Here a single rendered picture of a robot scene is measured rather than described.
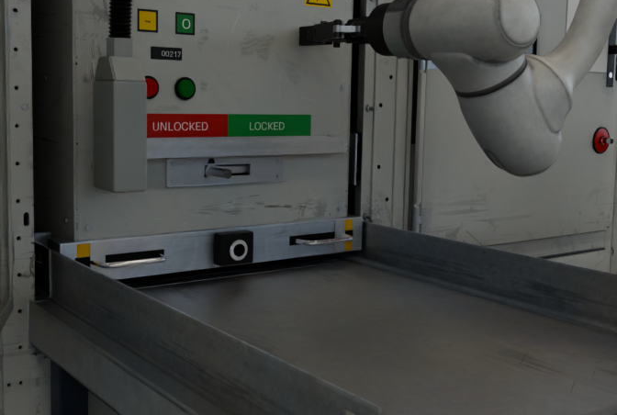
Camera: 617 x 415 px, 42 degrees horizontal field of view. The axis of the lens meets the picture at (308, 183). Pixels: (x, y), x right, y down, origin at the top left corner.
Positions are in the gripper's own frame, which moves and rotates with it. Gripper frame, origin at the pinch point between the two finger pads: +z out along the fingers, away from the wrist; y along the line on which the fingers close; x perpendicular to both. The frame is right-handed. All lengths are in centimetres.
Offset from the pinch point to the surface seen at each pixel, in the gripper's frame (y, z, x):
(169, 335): -42, -32, -34
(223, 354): -42, -43, -33
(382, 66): 17.6, 3.6, -4.2
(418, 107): 25.3, 2.2, -11.4
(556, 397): -14, -59, -38
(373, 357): -21, -40, -38
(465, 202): 38.1, 1.6, -29.4
